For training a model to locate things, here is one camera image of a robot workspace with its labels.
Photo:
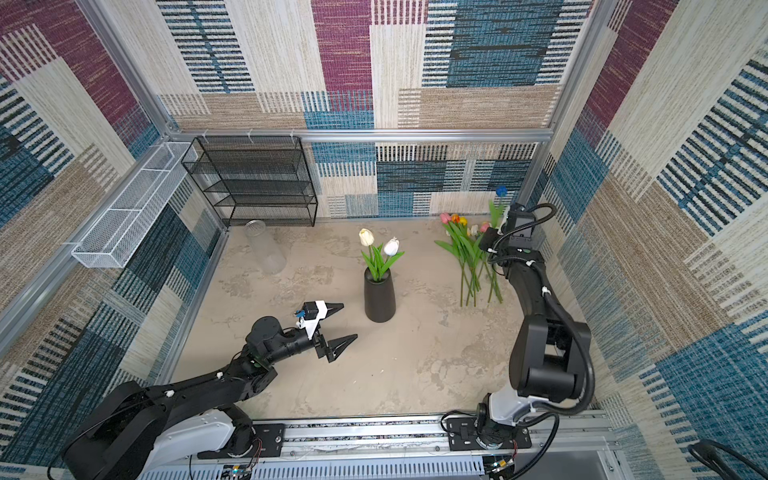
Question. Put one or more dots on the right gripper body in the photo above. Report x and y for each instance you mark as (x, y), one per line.
(493, 241)

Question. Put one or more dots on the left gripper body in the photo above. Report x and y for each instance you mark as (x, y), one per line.
(319, 346)

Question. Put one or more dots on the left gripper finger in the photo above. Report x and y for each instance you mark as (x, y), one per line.
(334, 348)
(333, 308)

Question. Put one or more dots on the blue tulip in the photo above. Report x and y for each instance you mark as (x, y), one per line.
(498, 210)

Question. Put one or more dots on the dark grey cylindrical vase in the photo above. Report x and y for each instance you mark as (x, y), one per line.
(379, 297)

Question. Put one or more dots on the cream white tulip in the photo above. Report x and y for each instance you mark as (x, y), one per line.
(373, 258)

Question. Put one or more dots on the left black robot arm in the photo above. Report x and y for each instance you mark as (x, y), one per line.
(137, 429)

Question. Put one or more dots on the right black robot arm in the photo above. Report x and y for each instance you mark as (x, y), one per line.
(550, 371)

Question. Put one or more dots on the clear glass vase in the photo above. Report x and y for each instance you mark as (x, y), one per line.
(264, 247)

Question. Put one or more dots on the light pink tulip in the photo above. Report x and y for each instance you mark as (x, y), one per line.
(485, 258)

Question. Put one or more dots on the orange red tulip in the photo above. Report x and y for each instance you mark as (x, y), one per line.
(468, 253)

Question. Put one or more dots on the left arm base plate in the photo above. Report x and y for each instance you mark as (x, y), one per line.
(258, 440)

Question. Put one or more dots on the black wire shelf rack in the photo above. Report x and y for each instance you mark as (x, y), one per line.
(264, 178)

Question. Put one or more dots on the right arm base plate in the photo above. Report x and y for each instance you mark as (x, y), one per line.
(465, 433)

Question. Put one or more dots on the white wire mesh basket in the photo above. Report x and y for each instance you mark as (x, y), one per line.
(118, 232)

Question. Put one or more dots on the aluminium mounting rail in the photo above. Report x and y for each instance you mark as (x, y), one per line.
(417, 447)

